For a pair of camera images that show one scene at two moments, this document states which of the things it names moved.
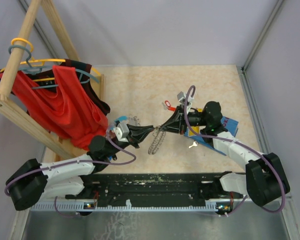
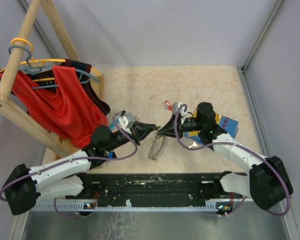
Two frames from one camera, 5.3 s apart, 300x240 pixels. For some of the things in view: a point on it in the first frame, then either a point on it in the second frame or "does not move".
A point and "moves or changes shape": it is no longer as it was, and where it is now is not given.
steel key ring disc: x=159 y=136 moves or changes shape
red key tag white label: x=167 y=103 does not move
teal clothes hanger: x=32 y=70 does not move
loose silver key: x=195 y=143 does not move
